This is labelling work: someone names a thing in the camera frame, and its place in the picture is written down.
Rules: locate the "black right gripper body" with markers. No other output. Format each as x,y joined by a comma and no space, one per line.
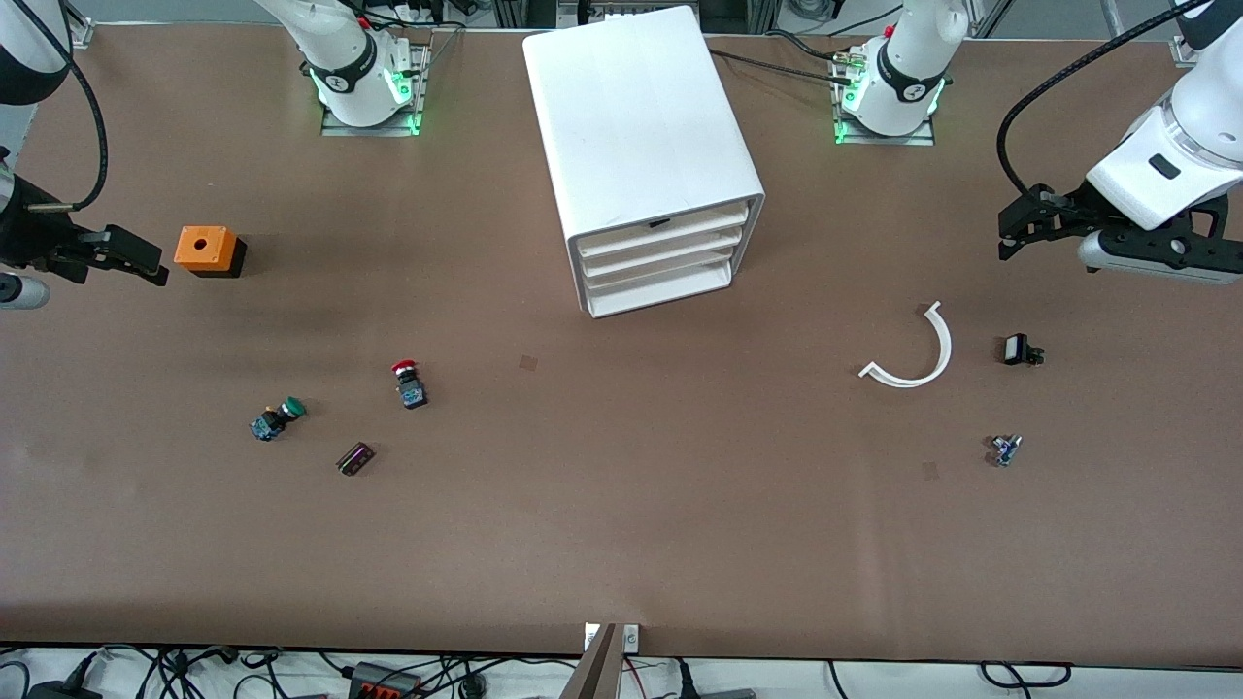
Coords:
27,238

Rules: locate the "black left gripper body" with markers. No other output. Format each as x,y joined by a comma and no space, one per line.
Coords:
1076,207

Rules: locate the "red push button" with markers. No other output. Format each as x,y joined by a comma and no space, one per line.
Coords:
410,388

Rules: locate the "white plastic drawer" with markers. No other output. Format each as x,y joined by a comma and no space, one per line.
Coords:
662,270
665,295
660,252
660,233

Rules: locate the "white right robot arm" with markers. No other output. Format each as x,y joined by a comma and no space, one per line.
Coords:
354,78

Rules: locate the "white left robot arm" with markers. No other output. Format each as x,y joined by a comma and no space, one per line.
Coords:
1185,146

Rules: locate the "green push button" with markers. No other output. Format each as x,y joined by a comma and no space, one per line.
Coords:
277,419

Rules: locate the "white drawer cabinet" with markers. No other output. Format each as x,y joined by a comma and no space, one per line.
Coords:
631,116

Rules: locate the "orange box with black base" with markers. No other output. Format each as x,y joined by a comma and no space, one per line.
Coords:
202,248

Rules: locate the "white curved plastic piece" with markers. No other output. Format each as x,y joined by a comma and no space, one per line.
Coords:
937,359

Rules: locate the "small blue electronic component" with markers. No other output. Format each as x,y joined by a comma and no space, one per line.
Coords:
1005,449

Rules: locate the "dark purple capacitor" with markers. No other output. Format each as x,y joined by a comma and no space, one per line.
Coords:
355,459

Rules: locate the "grey power strip red switches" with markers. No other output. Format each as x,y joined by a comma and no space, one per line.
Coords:
384,682

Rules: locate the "small black switch module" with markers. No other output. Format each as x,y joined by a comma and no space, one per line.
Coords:
1018,349

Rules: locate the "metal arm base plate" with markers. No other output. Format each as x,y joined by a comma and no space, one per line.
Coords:
923,138
335,124

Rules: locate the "small white bracket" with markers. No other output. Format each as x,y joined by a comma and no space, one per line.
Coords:
590,636
631,637

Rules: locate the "brown wooden post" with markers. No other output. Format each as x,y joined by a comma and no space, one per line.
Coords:
594,670

